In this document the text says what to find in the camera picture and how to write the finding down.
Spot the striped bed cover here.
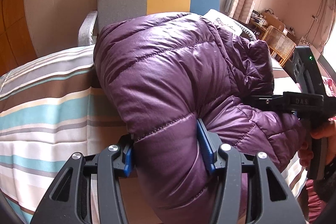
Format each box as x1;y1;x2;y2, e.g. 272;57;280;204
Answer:
0;44;310;224

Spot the cluttered wooden desk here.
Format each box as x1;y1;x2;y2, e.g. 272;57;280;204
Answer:
248;10;295;41

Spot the white deer print pillow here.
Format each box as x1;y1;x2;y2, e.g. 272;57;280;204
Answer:
204;9;243;36

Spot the wicker wooden chair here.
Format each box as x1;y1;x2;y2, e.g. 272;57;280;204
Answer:
262;26;296;67

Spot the orange wooden wardrobe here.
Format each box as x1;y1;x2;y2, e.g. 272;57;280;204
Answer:
0;0;37;75

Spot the person's right hand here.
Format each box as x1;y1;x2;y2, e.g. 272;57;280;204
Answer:
298;120;336;167

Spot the purple quilted down jacket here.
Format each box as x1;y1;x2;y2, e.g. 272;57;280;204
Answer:
93;12;306;223

